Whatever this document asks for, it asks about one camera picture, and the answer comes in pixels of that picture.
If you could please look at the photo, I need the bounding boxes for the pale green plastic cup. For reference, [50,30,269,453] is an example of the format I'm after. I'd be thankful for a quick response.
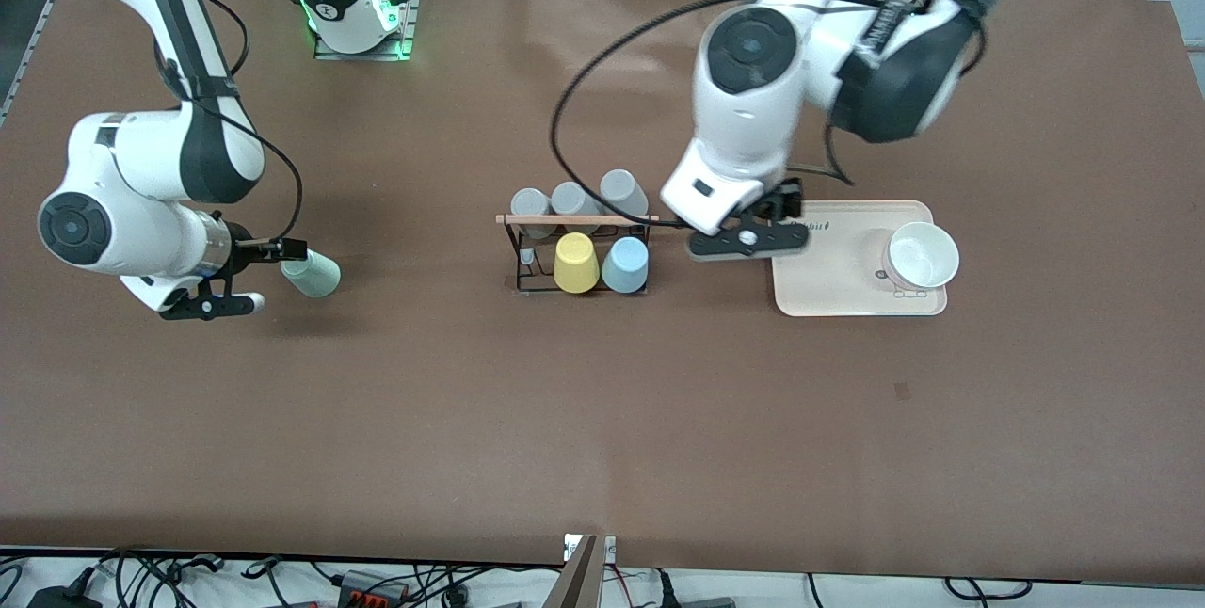
[282,248,342,299]

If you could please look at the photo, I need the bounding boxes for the light blue plastic cup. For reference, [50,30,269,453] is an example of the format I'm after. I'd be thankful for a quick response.
[601,236,651,295]

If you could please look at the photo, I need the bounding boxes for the beige rabbit print tray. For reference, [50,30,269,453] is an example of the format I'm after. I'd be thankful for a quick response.
[772,200,948,318]

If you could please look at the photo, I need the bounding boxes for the grey plastic cup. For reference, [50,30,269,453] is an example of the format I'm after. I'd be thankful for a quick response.
[510,188,556,240]
[600,169,650,218]
[551,181,603,232]

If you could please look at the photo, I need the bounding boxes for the white ceramic bowl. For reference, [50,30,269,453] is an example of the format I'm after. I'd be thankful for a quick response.
[882,221,961,294]

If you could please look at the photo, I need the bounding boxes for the yellow plastic cup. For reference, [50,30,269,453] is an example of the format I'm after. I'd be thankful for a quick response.
[554,232,602,294]

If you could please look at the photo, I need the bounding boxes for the grey connector box orange levers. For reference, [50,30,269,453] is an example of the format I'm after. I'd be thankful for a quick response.
[337,568,412,608]

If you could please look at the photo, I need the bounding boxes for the black power adapter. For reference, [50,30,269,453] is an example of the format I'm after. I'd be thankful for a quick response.
[26,583,104,608]

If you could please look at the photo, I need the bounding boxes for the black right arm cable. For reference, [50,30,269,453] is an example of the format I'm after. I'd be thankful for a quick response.
[198,0,304,244]

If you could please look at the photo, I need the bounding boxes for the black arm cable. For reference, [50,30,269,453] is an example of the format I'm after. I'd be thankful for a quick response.
[549,0,989,231]
[198,0,304,244]

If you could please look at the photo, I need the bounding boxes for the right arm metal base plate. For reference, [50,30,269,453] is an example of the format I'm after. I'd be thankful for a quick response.
[313,0,422,62]

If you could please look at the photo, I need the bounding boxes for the black wire cup rack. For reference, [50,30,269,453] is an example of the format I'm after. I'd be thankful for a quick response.
[495,213,660,296]

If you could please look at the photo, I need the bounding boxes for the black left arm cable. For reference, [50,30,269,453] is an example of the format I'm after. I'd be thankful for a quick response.
[549,0,989,231]

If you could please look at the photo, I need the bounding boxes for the aluminium edge rail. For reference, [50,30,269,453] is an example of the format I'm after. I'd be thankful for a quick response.
[0,0,65,124]

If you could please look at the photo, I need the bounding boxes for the grey camera mount wedge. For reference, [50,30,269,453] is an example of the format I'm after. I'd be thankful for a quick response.
[541,533,618,608]

